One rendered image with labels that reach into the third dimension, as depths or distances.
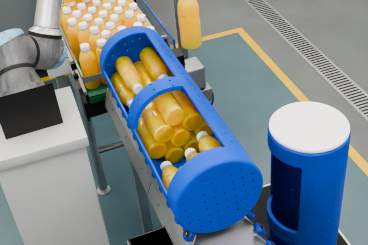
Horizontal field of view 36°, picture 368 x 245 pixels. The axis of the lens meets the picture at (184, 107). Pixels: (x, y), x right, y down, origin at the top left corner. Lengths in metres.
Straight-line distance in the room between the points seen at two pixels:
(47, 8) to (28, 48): 0.16
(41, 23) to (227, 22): 2.92
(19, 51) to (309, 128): 1.01
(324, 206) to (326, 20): 2.86
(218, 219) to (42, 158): 0.60
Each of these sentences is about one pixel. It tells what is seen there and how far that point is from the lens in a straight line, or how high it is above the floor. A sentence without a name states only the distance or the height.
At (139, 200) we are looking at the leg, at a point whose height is 0.32.
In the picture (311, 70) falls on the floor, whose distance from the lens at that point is 4.15.
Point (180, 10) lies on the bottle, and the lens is 1.83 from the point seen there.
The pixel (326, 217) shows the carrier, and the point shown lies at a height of 0.70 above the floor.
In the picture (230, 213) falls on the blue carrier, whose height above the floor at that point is 1.01.
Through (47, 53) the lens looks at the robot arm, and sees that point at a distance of 2.00.
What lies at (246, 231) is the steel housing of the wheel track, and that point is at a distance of 1.80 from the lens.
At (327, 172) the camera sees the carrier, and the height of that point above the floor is 0.93.
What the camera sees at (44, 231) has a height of 0.78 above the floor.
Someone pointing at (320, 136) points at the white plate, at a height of 1.04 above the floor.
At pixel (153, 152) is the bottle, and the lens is 1.91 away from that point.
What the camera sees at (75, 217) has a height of 0.79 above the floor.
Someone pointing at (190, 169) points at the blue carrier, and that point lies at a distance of 1.59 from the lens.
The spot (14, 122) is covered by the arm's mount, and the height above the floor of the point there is 1.21.
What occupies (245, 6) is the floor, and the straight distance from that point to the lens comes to 4.99.
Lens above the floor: 2.31
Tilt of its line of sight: 37 degrees down
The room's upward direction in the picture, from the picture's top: 6 degrees counter-clockwise
